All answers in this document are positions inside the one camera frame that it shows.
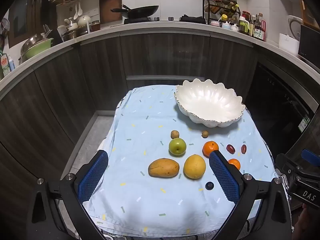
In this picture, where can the large orange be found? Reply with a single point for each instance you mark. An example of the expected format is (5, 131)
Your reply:
(208, 147)

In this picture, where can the dish soap bottle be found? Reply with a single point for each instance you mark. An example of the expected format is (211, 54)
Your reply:
(4, 65)

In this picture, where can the dark blueberry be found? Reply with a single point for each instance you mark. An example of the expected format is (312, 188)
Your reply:
(209, 185)

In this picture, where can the yellow lid jar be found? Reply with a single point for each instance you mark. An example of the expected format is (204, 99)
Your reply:
(224, 17)

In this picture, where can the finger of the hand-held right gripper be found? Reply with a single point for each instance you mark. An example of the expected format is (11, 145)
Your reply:
(311, 155)
(285, 162)

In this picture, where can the person's right hand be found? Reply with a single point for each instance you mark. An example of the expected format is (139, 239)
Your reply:
(308, 222)

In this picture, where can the red lid bottle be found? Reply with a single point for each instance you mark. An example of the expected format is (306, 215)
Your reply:
(246, 14)

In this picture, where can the white kitchen countertop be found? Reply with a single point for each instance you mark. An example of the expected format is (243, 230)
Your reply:
(160, 28)

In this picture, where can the dark wood wall cabinet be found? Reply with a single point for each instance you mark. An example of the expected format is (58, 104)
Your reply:
(27, 12)

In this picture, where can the black countertop appliance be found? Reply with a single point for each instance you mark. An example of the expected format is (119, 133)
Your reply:
(310, 42)

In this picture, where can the black gas stove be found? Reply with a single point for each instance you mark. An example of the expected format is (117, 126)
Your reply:
(190, 20)

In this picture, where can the yellow lemon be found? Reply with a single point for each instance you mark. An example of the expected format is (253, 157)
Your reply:
(194, 166)

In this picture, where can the yellow mango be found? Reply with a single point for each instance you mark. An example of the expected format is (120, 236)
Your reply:
(163, 168)

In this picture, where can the white scalloped bowl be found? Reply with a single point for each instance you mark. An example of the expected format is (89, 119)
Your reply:
(210, 102)

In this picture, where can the small brown longan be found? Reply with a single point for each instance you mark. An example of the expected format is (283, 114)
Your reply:
(175, 134)
(205, 133)

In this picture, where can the white box appliance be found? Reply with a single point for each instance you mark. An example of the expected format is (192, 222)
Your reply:
(288, 43)

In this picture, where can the small orange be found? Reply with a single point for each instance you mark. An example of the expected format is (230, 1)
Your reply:
(235, 164)

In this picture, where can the light blue patterned tablecloth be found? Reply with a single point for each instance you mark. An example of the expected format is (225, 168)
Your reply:
(145, 130)

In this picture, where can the black utensil holder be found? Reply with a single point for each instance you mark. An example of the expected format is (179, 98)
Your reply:
(53, 37)

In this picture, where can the green lidded jug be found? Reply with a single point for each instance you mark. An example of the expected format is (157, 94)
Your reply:
(243, 26)

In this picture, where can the green apple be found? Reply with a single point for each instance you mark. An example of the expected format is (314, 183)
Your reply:
(177, 146)

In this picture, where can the black wok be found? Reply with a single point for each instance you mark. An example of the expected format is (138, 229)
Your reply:
(142, 11)

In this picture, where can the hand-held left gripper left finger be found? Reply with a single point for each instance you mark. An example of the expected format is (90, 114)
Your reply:
(93, 175)

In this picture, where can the red date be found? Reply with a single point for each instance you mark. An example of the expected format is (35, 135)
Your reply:
(230, 148)
(243, 149)

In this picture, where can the white rice cooker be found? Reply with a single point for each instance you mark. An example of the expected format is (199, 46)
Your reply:
(295, 26)

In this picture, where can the brown cutting board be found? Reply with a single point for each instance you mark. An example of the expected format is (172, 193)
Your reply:
(108, 5)

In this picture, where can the white hanging spoons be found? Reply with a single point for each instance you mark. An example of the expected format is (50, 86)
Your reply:
(78, 10)

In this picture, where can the black built-in dishwasher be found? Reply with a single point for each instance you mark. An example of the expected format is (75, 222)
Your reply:
(275, 105)

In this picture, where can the green basin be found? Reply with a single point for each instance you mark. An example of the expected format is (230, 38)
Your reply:
(41, 50)

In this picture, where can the white teapot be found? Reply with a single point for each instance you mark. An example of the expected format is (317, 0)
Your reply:
(83, 20)

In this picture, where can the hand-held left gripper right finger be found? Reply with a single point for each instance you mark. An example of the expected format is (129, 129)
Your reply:
(223, 177)

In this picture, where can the soy sauce bottle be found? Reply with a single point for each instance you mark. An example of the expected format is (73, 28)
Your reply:
(259, 30)

